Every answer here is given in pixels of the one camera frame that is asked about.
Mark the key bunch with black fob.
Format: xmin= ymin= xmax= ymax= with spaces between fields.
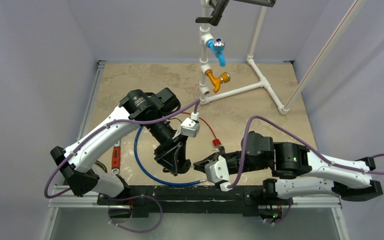
xmin=212 ymin=147 xmax=223 ymax=153

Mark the purple cable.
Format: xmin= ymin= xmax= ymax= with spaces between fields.
xmin=43 ymin=99 xmax=202 ymax=234
xmin=226 ymin=115 xmax=384 ymax=226

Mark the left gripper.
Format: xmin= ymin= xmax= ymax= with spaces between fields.
xmin=144 ymin=114 xmax=189 ymax=175

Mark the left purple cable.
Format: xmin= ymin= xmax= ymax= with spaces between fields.
xmin=43 ymin=99 xmax=202 ymax=234

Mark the black padlock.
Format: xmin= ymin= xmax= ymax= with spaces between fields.
xmin=170 ymin=159 xmax=191 ymax=176

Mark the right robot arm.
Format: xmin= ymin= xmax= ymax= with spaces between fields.
xmin=242 ymin=131 xmax=383 ymax=204

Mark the orange faucet valve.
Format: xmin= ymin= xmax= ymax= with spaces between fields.
xmin=204 ymin=69 xmax=231 ymax=94

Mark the blue faucet valve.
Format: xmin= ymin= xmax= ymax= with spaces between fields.
xmin=206 ymin=38 xmax=226 ymax=67

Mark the red handled adjustable wrench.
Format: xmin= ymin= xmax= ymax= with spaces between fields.
xmin=111 ymin=140 xmax=121 ymax=176

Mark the white diagonal pole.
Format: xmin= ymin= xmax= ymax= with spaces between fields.
xmin=280 ymin=0 xmax=367 ymax=115

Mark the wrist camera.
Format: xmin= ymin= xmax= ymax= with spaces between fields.
xmin=172 ymin=112 xmax=200 ymax=140
xmin=204 ymin=155 xmax=233 ymax=192

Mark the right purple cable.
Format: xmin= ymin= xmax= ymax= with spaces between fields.
xmin=226 ymin=115 xmax=384 ymax=226

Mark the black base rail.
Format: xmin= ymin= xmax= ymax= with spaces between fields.
xmin=97 ymin=185 xmax=293 ymax=218

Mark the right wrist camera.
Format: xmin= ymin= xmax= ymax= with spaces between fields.
xmin=204 ymin=155 xmax=233 ymax=192

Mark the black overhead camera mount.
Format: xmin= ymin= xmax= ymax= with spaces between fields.
xmin=195 ymin=0 xmax=277 ymax=27

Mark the red cable seal lock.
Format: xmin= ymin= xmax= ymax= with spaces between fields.
xmin=178 ymin=112 xmax=222 ymax=149

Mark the blue cable lock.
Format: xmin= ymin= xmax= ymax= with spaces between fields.
xmin=133 ymin=125 xmax=209 ymax=187

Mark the white PVC pipe frame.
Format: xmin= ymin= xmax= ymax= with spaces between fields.
xmin=195 ymin=0 xmax=285 ymax=115

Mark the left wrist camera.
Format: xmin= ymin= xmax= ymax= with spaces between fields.
xmin=172 ymin=112 xmax=200 ymax=140

